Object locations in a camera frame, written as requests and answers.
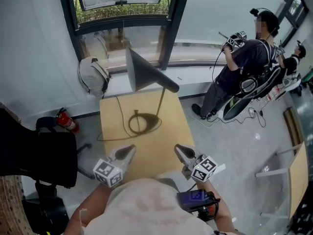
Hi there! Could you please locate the light wooden table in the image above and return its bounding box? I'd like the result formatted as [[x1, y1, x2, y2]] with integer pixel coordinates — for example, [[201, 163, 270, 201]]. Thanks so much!
[[99, 90, 196, 183]]

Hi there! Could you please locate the wooden table with white legs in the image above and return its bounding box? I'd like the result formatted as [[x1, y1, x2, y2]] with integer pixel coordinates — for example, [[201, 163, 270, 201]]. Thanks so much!
[[254, 141, 310, 221]]

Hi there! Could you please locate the red fire extinguisher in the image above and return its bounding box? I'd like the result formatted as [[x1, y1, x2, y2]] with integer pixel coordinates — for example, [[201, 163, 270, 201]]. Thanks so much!
[[55, 107, 80, 134]]

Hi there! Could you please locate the person's left forearm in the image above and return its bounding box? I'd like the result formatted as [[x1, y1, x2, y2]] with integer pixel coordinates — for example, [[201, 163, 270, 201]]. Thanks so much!
[[64, 182, 115, 235]]

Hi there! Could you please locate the beige backpack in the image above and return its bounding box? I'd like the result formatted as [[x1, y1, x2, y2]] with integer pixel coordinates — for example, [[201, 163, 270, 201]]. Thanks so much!
[[78, 56, 111, 99]]

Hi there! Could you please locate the black equipment case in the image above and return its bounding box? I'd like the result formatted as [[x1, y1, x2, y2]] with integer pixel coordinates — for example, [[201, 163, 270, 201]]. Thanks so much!
[[22, 196, 70, 235]]

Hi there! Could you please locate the person's right forearm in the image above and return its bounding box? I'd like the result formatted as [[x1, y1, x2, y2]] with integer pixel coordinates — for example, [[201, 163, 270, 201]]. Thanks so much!
[[195, 180, 237, 235]]

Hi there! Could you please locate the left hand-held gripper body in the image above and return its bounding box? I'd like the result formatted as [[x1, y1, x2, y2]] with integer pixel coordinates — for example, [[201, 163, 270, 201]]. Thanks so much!
[[92, 155, 128, 188]]

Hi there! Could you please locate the black office chair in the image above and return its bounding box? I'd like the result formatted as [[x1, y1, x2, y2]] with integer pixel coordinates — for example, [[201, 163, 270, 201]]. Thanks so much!
[[0, 108, 92, 198]]

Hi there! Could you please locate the person's white shirt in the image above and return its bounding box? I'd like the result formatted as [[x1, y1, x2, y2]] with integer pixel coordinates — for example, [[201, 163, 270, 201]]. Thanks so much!
[[83, 179, 216, 235]]

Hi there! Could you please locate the brown wooden bench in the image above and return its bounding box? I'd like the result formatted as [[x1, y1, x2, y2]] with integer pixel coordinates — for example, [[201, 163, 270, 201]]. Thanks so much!
[[283, 106, 305, 147]]

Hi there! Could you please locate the black cable loop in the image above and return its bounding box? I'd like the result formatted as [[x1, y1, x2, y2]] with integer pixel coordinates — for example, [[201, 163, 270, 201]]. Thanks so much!
[[96, 95, 162, 141]]

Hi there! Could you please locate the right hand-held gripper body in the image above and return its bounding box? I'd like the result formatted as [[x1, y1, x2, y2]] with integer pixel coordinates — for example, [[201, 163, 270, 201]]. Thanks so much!
[[181, 154, 218, 182]]

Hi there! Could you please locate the black desk lamp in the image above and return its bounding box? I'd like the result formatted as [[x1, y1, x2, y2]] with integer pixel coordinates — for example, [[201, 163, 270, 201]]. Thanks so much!
[[125, 47, 180, 135]]

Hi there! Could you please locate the dark window frame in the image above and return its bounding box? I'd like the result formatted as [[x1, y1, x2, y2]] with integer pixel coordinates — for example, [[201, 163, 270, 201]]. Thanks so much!
[[57, 0, 194, 71]]

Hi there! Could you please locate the pack of water bottles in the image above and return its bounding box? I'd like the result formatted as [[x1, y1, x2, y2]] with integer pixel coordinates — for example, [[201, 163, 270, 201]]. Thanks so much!
[[266, 87, 287, 102]]

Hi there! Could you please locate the black screen device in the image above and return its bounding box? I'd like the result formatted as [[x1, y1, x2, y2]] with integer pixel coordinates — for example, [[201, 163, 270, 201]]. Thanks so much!
[[176, 189, 221, 222]]

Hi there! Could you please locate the black floor cable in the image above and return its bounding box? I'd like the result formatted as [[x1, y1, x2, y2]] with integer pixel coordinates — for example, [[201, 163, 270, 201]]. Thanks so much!
[[190, 106, 267, 129]]

